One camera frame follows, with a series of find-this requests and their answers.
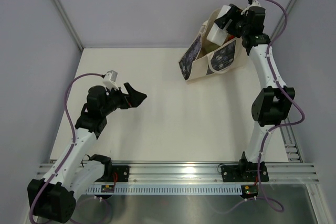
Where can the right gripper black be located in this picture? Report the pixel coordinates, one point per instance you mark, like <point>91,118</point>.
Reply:
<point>232,12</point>

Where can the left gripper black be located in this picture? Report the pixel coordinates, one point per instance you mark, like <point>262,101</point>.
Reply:
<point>134,99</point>

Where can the clear bottle black cap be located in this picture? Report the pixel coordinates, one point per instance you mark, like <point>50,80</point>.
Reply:
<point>215,34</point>

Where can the green bottle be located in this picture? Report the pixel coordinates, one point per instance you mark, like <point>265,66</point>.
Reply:
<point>212,47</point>

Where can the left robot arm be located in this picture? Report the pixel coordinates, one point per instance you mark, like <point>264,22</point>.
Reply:
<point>54,196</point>

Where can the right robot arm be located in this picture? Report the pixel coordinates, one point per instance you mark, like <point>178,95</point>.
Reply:
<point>272,104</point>

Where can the canvas tote bag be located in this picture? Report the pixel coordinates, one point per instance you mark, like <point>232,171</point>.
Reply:
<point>198,62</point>

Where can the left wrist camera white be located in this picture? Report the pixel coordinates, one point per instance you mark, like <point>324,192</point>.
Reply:
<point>109,80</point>

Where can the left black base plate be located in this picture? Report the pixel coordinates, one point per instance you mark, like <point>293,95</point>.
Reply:
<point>116,173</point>

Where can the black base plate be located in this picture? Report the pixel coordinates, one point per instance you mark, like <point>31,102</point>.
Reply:
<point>116,173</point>
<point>250,173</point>

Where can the aluminium front rail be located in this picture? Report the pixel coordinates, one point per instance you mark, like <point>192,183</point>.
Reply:
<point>196,173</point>

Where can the white slotted cable duct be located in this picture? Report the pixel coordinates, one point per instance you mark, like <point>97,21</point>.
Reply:
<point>164,190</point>

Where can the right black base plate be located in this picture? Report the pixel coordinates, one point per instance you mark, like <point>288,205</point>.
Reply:
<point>250,173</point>

